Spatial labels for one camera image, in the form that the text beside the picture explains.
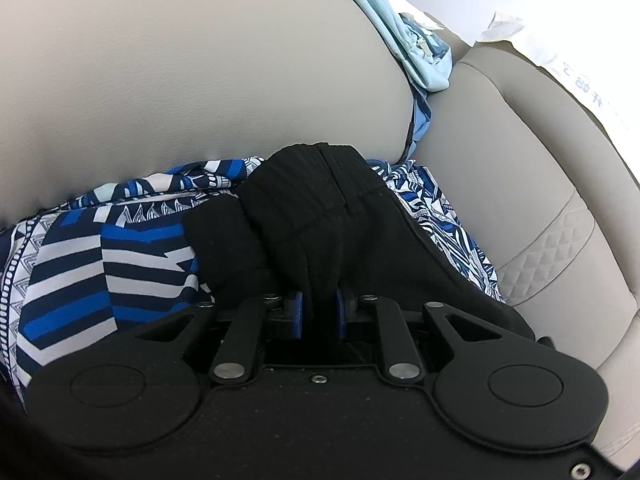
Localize light blue garment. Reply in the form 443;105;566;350
352;0;454;160

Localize black pants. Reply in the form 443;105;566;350
182;144;534;340

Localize blue white patterned cloth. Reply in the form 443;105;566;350
0;155;507;406

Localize beige leather sofa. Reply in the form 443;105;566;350
1;0;639;467

